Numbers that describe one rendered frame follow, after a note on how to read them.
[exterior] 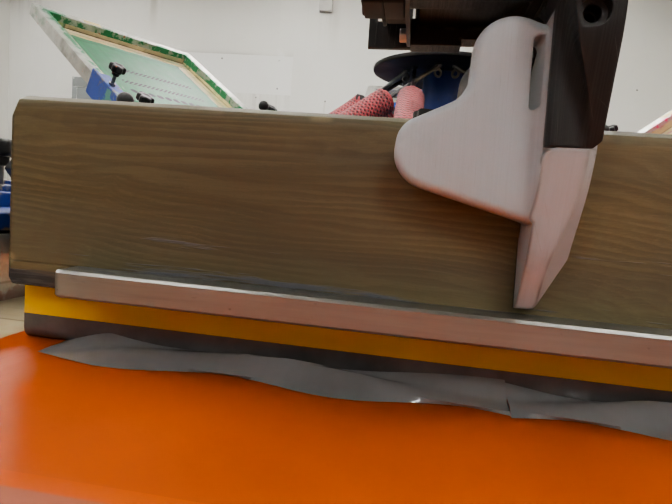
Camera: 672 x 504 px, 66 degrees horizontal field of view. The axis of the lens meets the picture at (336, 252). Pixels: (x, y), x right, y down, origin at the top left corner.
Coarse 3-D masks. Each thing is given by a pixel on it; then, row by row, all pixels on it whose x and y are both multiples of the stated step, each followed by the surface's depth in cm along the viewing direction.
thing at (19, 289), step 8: (0, 232) 28; (8, 232) 28; (0, 240) 28; (8, 240) 28; (0, 248) 28; (8, 248) 28; (0, 256) 28; (8, 256) 28; (0, 264) 28; (8, 264) 28; (0, 272) 28; (8, 272) 29; (0, 280) 28; (8, 280) 29; (0, 288) 28; (8, 288) 29; (16, 288) 29; (24, 288) 30; (0, 296) 28; (8, 296) 29; (16, 296) 29
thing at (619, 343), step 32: (64, 288) 19; (96, 288) 19; (128, 288) 19; (160, 288) 19; (192, 288) 18; (224, 288) 18; (256, 288) 19; (288, 320) 18; (320, 320) 18; (352, 320) 18; (384, 320) 18; (416, 320) 17; (448, 320) 17; (480, 320) 17; (512, 320) 17; (544, 320) 17; (576, 320) 18; (544, 352) 17; (576, 352) 17; (608, 352) 17; (640, 352) 16
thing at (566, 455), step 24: (528, 432) 17; (552, 432) 17; (576, 432) 17; (600, 432) 17; (624, 432) 17; (552, 456) 15; (576, 456) 15; (600, 456) 15; (624, 456) 16; (648, 456) 16; (552, 480) 14; (576, 480) 14; (600, 480) 14; (624, 480) 14; (648, 480) 14
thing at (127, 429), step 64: (0, 384) 17; (64, 384) 17; (128, 384) 18; (192, 384) 18; (256, 384) 19; (0, 448) 13; (64, 448) 13; (128, 448) 14; (192, 448) 14; (256, 448) 14; (320, 448) 14; (384, 448) 15; (448, 448) 15; (512, 448) 15
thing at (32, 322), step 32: (32, 320) 22; (64, 320) 22; (224, 352) 21; (256, 352) 21; (288, 352) 21; (320, 352) 20; (352, 352) 20; (544, 384) 19; (576, 384) 19; (608, 384) 19
